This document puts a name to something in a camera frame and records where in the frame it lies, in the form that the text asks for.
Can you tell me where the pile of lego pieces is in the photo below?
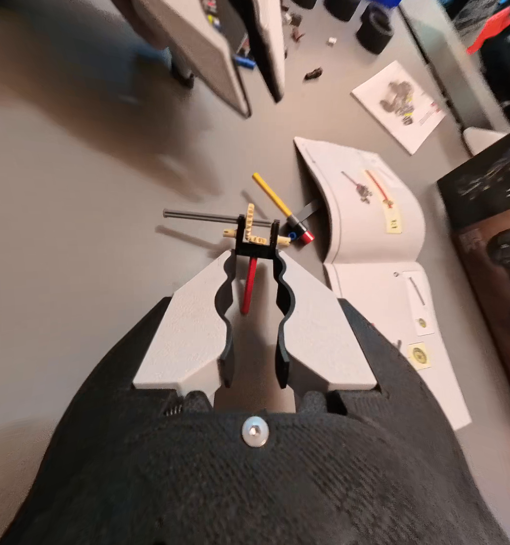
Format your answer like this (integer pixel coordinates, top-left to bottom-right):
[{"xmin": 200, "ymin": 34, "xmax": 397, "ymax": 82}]
[{"xmin": 200, "ymin": 0, "xmax": 304, "ymax": 69}]

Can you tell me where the yellow axle lego subassembly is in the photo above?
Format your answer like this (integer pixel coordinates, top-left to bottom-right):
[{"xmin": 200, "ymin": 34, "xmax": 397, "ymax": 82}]
[{"xmin": 252, "ymin": 172, "xmax": 324, "ymax": 245}]

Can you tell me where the dark lego set box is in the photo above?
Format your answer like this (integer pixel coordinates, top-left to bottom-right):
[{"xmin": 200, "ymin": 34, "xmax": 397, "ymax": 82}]
[{"xmin": 436, "ymin": 123, "xmax": 510, "ymax": 420}]

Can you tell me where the closed instruction booklet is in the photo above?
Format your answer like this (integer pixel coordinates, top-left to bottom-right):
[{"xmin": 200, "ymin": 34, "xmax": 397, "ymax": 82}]
[{"xmin": 351, "ymin": 60, "xmax": 446, "ymax": 155}]

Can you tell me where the open instruction booklet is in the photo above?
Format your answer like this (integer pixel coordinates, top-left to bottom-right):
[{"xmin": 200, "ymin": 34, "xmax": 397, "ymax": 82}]
[{"xmin": 293, "ymin": 136, "xmax": 473, "ymax": 431}]

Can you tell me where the black lego frame gear assembly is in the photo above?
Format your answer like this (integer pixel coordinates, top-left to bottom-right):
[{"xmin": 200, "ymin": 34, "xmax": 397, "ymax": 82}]
[{"xmin": 163, "ymin": 204, "xmax": 290, "ymax": 315}]

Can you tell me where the red object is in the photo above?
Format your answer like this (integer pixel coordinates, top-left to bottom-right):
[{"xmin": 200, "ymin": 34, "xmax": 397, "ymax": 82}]
[{"xmin": 466, "ymin": 6, "xmax": 510, "ymax": 55}]

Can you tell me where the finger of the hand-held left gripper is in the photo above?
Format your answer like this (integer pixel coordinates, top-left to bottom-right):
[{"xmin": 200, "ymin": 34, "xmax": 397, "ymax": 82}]
[
  {"xmin": 219, "ymin": 0, "xmax": 286, "ymax": 104},
  {"xmin": 129, "ymin": 0, "xmax": 252, "ymax": 118}
]

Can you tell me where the white rounded base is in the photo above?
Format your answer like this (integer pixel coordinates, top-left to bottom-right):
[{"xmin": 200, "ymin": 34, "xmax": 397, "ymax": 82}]
[{"xmin": 463, "ymin": 127, "xmax": 509, "ymax": 156}]

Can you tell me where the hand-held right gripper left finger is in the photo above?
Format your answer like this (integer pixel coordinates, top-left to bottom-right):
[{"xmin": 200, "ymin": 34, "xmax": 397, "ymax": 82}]
[{"xmin": 132, "ymin": 249, "xmax": 239, "ymax": 394}]

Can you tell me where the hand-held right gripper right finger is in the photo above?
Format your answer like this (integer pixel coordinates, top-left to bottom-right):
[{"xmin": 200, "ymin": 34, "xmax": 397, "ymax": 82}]
[{"xmin": 274, "ymin": 250, "xmax": 379, "ymax": 393}]

